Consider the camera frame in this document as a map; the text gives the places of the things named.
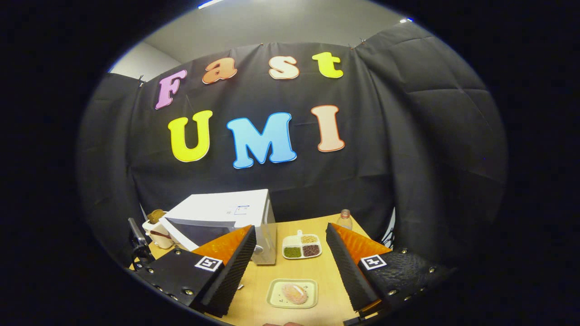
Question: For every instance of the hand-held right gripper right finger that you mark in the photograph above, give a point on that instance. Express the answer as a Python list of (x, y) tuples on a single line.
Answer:
[(349, 271)]

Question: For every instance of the brown toast slice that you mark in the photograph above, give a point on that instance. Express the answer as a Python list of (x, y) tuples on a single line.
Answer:
[(156, 216)]

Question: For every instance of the white printed board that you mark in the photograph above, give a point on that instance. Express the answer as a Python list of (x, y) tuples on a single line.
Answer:
[(389, 231)]

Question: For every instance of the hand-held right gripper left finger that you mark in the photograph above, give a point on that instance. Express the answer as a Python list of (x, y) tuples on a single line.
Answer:
[(231, 280)]

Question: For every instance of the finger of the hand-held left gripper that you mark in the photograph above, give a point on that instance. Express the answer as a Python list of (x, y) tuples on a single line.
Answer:
[(139, 240)]

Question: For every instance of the black backdrop cloth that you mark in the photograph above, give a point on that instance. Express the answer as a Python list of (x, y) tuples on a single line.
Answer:
[(408, 136)]

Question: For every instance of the round bread bun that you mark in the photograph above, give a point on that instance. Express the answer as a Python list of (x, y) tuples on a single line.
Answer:
[(294, 293)]

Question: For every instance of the white toaster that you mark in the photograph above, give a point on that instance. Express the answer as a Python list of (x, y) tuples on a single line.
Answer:
[(154, 235)]

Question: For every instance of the white microwave oven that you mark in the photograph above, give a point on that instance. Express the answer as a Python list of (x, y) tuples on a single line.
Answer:
[(217, 210)]

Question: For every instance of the clear plastic bottle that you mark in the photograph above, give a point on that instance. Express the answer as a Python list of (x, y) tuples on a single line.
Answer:
[(344, 221)]

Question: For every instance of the cream square plate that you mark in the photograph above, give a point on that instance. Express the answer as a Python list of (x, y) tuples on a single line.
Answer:
[(274, 296)]

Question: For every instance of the divided dish of beans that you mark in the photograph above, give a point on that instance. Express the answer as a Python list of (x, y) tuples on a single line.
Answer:
[(301, 246)]

